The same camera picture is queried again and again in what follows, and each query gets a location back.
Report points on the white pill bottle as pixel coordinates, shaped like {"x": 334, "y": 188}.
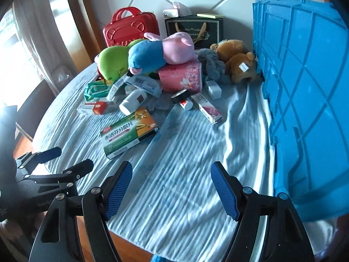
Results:
{"x": 132, "y": 102}

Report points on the green orange medicine box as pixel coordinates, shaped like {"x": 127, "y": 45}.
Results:
{"x": 125, "y": 133}

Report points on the light green plush toy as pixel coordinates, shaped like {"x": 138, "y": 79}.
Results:
{"x": 111, "y": 60}

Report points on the small red white bottle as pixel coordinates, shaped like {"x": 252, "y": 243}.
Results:
{"x": 186, "y": 105}

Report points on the red plastic suitcase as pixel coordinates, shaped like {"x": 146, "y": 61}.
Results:
{"x": 131, "y": 30}

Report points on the dark wooden cabinet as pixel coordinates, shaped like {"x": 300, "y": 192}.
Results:
{"x": 35, "y": 106}

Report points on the red white medicine box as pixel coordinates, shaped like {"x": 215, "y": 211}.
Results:
{"x": 92, "y": 107}

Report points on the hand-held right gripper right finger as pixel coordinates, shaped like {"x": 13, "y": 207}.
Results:
{"x": 225, "y": 188}

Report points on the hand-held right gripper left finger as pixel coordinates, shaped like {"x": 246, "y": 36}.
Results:
{"x": 120, "y": 188}

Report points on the wooden wardrobe panel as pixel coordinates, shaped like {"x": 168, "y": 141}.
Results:
{"x": 79, "y": 19}

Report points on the grey plush toy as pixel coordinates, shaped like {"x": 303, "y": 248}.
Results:
{"x": 214, "y": 65}

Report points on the white barcode medicine box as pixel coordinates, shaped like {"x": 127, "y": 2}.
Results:
{"x": 144, "y": 84}

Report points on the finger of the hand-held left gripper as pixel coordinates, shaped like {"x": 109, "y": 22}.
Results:
{"x": 50, "y": 152}
{"x": 76, "y": 170}

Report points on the small white box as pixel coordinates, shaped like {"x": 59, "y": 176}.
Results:
{"x": 213, "y": 90}

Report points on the pig plush in blue shirt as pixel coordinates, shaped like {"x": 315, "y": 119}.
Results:
{"x": 147, "y": 54}

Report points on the black gift bag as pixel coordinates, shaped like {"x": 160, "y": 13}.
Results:
{"x": 185, "y": 27}

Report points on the yellow sticky notepad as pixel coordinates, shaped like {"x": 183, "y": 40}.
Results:
{"x": 210, "y": 15}

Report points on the green plastic packet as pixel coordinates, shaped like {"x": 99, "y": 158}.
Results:
{"x": 96, "y": 91}

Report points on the sheer white curtain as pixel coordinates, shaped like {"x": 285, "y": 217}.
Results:
{"x": 35, "y": 32}

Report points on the brown bear plush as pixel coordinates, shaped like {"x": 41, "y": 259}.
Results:
{"x": 240, "y": 65}

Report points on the pink tissue pack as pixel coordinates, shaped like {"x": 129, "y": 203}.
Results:
{"x": 180, "y": 77}

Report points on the person's left hand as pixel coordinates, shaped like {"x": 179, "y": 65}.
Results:
{"x": 16, "y": 232}

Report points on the blue plastic crate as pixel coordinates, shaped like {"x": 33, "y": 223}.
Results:
{"x": 305, "y": 87}

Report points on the black tape roll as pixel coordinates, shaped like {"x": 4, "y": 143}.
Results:
{"x": 181, "y": 95}

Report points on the pink white medicine box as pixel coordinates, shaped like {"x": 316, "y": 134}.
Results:
{"x": 207, "y": 107}

